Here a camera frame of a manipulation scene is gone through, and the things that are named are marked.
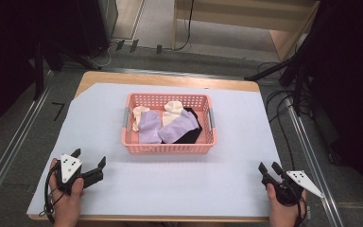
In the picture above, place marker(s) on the black sock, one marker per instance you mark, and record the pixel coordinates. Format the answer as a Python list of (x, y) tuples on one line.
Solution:
[(189, 135)]

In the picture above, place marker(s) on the white table sheet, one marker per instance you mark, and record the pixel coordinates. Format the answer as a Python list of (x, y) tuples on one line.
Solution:
[(170, 183)]

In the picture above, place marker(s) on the dark metal cabinet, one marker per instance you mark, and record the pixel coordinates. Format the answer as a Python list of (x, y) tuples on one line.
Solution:
[(102, 22)]

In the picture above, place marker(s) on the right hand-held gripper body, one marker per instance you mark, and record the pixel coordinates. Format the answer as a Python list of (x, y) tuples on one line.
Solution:
[(302, 183)]

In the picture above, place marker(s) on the metal floor rail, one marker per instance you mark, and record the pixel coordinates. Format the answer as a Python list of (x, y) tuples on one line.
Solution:
[(12, 148), (315, 170)]

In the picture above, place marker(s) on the small black floor bracket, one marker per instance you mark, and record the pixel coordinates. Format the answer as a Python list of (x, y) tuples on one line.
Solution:
[(159, 49), (120, 44), (134, 45)]

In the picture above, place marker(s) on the folded purple sock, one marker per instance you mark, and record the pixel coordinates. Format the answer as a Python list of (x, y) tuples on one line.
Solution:
[(148, 126)]

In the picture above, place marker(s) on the dark curtain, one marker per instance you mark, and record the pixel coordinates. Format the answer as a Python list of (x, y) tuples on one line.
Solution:
[(356, 78), (6, 47)]

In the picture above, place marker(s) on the light wooden furniture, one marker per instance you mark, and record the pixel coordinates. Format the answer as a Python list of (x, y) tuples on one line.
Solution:
[(249, 22)]

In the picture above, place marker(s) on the person's left hand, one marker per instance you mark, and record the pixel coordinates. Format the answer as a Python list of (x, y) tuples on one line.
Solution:
[(66, 203)]

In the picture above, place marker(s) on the small cream sock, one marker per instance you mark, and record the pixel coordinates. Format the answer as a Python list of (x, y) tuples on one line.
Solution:
[(136, 118)]

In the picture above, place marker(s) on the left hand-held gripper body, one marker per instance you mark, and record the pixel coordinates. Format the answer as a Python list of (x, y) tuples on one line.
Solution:
[(66, 167)]

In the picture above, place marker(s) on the black metal stand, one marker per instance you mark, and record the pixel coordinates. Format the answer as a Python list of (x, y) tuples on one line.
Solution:
[(39, 72), (297, 82)]

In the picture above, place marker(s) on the large cream sock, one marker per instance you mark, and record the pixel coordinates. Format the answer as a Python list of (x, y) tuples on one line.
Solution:
[(171, 110)]

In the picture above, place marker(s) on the pink plastic basket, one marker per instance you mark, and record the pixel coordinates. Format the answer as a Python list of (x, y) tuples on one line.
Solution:
[(170, 148)]

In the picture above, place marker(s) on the person's right hand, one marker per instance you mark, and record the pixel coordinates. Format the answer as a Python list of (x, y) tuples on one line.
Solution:
[(283, 212)]

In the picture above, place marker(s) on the long purple sock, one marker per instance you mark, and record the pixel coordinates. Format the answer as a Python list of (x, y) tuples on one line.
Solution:
[(178, 127)]

